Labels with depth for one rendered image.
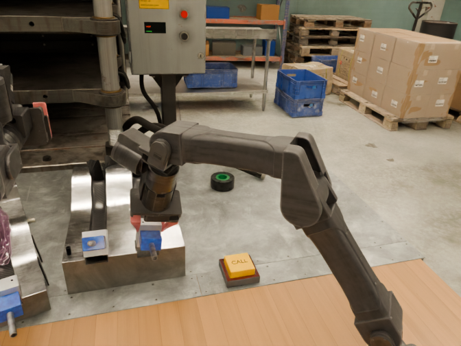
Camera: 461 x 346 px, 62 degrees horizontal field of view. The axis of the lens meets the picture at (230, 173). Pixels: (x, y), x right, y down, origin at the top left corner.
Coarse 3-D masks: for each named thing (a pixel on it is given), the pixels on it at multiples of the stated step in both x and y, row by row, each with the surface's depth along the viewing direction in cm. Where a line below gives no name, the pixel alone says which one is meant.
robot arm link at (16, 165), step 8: (0, 80) 51; (0, 88) 51; (0, 96) 52; (0, 104) 52; (8, 104) 53; (0, 112) 52; (8, 112) 53; (0, 120) 52; (8, 120) 53; (0, 128) 51; (0, 136) 51; (0, 144) 51; (8, 144) 52; (16, 144) 52; (8, 152) 50; (16, 152) 52; (8, 160) 48; (16, 160) 52; (8, 168) 48; (16, 168) 51; (8, 176) 49; (16, 176) 51
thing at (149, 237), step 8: (144, 224) 82; (152, 224) 83; (160, 224) 84; (144, 232) 82; (152, 232) 82; (160, 232) 84; (136, 240) 85; (144, 240) 79; (152, 240) 80; (160, 240) 80; (144, 248) 80; (152, 248) 77; (160, 248) 81; (152, 256) 75
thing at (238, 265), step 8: (224, 256) 92; (232, 256) 92; (240, 256) 92; (248, 256) 92; (232, 264) 89; (240, 264) 89; (248, 264) 89; (232, 272) 87; (240, 272) 88; (248, 272) 88
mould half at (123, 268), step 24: (120, 168) 109; (72, 192) 101; (120, 192) 103; (72, 216) 96; (120, 216) 96; (72, 240) 86; (120, 240) 87; (168, 240) 88; (72, 264) 80; (96, 264) 82; (120, 264) 84; (144, 264) 85; (168, 264) 87; (72, 288) 83; (96, 288) 85
